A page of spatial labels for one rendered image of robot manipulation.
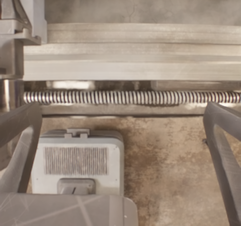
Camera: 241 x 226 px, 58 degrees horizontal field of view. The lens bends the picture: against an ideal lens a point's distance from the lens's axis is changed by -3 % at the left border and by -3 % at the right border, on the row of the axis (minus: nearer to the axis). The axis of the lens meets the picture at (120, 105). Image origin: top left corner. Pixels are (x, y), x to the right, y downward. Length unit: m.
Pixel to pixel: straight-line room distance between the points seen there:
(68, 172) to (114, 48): 0.85
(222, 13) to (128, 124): 0.91
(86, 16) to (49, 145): 0.76
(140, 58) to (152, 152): 1.01
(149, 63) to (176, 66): 0.07
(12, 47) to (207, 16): 0.61
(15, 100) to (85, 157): 0.92
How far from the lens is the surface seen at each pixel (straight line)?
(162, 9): 0.76
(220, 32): 0.67
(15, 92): 0.36
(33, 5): 0.56
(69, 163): 1.27
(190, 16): 0.77
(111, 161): 1.24
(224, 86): 1.07
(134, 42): 0.61
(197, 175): 1.65
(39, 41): 0.38
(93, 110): 1.04
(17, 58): 0.35
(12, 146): 0.37
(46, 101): 0.74
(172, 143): 1.53
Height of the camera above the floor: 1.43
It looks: 84 degrees down
